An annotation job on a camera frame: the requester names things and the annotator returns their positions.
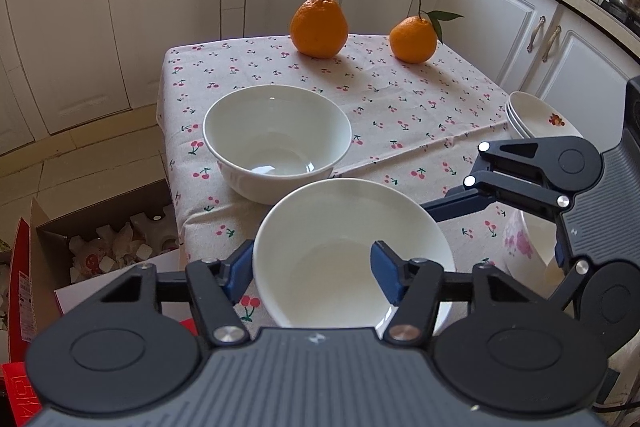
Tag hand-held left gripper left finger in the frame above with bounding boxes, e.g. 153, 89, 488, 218
102, 239, 255, 347

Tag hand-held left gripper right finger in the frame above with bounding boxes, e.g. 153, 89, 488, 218
371, 241, 521, 343

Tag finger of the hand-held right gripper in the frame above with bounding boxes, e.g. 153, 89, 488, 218
547, 219, 593, 315
422, 138, 571, 223

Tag white pink-floral bowl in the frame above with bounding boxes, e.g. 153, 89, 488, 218
502, 206, 571, 303

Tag plain white bowl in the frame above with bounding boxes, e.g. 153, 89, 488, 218
202, 84, 352, 205
252, 178, 457, 338

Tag large white fruit-print plate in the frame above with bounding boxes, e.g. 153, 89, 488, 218
507, 91, 584, 139

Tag cherry-print tablecloth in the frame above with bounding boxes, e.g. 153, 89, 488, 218
156, 33, 526, 343

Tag pile of white packets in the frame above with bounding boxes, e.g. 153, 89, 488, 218
67, 206, 181, 283

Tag white printed cloth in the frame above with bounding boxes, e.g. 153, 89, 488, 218
602, 342, 640, 427

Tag orange with leaf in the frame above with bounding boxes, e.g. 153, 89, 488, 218
389, 0, 465, 64

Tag brown cardboard box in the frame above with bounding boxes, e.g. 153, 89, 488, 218
29, 179, 182, 308

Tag large bumpy orange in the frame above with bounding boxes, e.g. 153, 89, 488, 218
290, 0, 349, 59

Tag red printed box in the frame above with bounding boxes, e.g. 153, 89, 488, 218
0, 359, 48, 427

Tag white kitchen cabinets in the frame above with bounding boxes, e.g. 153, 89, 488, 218
0, 0, 640, 158

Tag metal cabinet handle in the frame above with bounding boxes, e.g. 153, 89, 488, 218
540, 26, 562, 63
527, 16, 546, 54

